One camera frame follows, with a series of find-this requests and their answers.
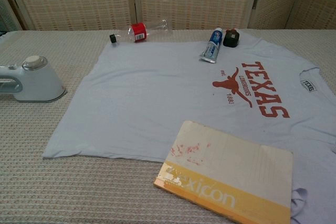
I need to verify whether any clear bottle with red label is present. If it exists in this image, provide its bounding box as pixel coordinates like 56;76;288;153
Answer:
117;19;174;44

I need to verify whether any small dark brown bottle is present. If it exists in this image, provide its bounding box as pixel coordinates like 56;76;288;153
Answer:
223;27;243;49

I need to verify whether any blue white toothpaste tube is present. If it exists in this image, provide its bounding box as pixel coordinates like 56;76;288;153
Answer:
198;27;224;65

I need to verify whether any white yellow lexicon board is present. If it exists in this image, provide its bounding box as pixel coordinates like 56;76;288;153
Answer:
153;120;293;224

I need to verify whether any white Texas Longhorns t-shirt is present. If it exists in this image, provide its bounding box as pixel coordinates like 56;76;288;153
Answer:
42;30;336;224

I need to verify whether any beige woven table cloth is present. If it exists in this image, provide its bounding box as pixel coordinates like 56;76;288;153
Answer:
0;28;336;224

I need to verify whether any white steam iron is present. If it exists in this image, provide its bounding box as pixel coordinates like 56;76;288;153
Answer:
0;55;68;103

